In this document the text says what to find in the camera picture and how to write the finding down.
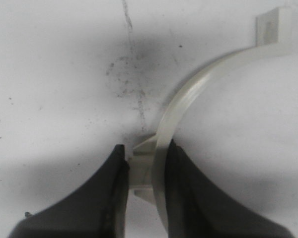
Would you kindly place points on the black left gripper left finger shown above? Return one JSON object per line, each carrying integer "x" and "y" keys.
{"x": 97, "y": 209}

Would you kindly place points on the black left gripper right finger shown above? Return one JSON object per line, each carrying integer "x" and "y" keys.
{"x": 197, "y": 208}

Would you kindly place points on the white half-ring pipe clamp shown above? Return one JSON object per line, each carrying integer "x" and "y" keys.
{"x": 146, "y": 179}

